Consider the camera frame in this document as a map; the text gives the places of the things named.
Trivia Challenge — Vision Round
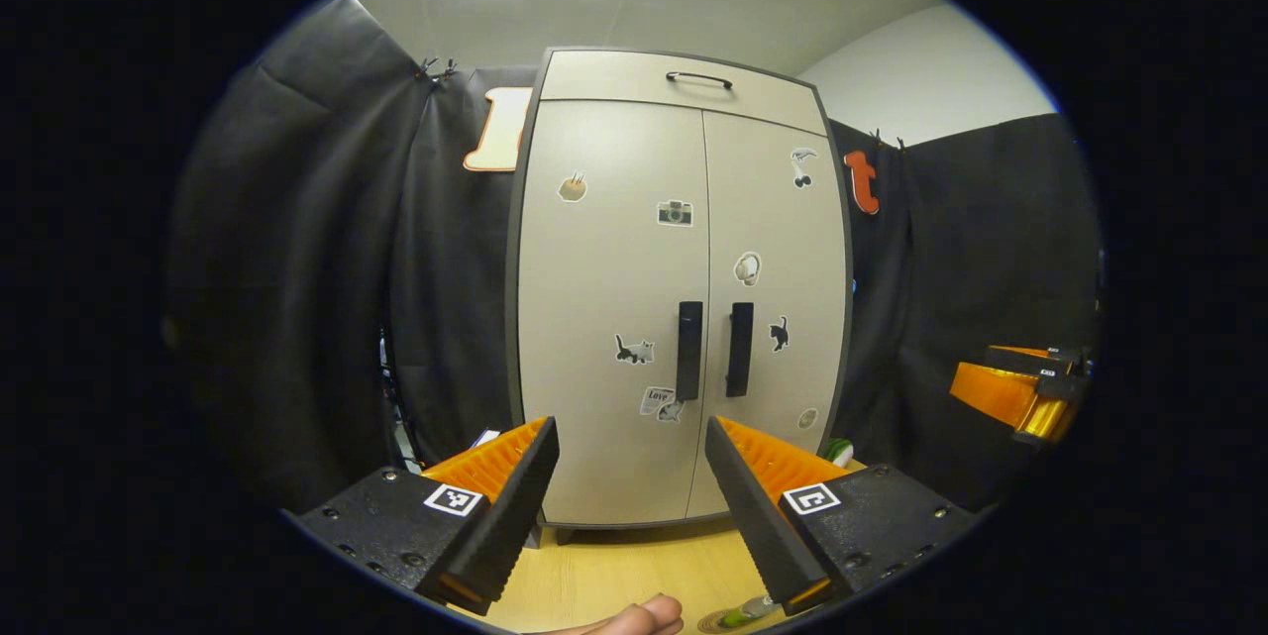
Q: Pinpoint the white cabinet door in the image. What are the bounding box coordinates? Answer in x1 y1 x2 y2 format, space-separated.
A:
687 110 851 521
517 100 710 528

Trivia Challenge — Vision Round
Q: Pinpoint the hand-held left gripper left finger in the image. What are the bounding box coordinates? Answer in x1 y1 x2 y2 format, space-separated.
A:
297 417 561 617

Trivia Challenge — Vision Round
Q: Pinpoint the round brown coaster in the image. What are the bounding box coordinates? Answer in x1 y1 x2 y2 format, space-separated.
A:
696 610 784 635

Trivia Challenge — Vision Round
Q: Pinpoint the black door handle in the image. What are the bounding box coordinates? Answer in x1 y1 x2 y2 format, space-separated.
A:
726 302 756 399
677 301 705 403

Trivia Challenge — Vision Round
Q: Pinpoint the green plastic bottle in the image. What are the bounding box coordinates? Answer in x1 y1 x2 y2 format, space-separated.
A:
718 595 785 629

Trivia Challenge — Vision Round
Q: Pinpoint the white cabinet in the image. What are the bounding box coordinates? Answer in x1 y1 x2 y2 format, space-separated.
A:
505 46 855 531

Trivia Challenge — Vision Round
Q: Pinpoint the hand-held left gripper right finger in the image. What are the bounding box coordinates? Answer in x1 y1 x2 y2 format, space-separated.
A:
705 417 983 617

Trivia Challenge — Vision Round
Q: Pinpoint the black backdrop cloth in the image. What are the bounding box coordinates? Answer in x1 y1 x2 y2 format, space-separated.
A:
168 0 1104 517

